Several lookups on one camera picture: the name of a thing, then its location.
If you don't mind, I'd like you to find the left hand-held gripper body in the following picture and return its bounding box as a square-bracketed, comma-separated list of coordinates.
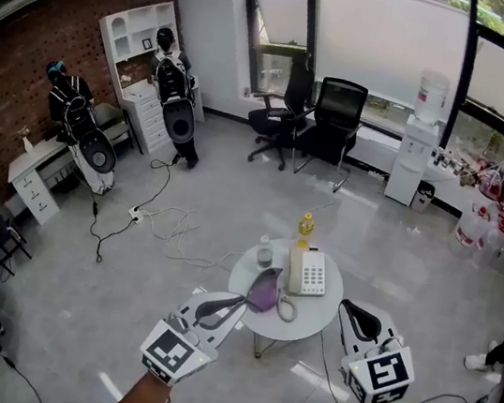
[135, 278, 250, 398]

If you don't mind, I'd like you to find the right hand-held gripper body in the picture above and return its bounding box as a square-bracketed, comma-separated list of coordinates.
[323, 298, 426, 403]

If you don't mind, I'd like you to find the purple cloth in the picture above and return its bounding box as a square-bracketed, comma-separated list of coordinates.
[244, 263, 286, 318]

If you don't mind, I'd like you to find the white desk phone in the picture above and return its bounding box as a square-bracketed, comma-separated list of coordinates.
[273, 244, 335, 328]

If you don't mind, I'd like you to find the person's left forearm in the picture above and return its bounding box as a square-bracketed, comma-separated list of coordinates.
[100, 364, 177, 403]

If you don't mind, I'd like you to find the white side desk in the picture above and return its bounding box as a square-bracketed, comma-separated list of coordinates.
[0, 132, 82, 231]

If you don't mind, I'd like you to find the round white table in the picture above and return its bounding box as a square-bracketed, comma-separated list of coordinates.
[216, 230, 351, 371]

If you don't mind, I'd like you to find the clear water bottle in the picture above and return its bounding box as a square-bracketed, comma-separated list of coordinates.
[254, 233, 277, 272]

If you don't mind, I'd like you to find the yellow drink bottle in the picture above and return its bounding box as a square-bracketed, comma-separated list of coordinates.
[293, 210, 319, 252]

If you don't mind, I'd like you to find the white power strip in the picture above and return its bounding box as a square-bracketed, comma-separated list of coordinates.
[126, 205, 151, 224]

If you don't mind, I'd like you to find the clear water jug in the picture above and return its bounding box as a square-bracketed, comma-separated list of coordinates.
[411, 67, 453, 128]
[477, 203, 504, 257]
[445, 201, 492, 262]

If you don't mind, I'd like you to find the white water dispenser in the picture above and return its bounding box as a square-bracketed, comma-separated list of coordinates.
[382, 111, 443, 211]

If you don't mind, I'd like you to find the white drawer chest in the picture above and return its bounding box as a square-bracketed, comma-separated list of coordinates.
[111, 73, 210, 163]

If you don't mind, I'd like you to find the black mesh office chair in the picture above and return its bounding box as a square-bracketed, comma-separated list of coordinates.
[289, 73, 372, 197]

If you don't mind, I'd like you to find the black high-back office chair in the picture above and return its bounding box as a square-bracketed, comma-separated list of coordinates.
[240, 43, 323, 175]

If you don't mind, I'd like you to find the grey green armchair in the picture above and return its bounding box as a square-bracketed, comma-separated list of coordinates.
[86, 100, 136, 150]

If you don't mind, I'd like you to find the white shelf cabinet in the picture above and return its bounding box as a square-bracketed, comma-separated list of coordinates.
[90, 0, 185, 89]

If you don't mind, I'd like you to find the thin grey gripper cable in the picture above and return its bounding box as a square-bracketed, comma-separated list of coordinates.
[308, 329, 370, 403]

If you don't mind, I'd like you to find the white floor cable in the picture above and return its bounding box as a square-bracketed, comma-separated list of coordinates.
[132, 201, 251, 275]

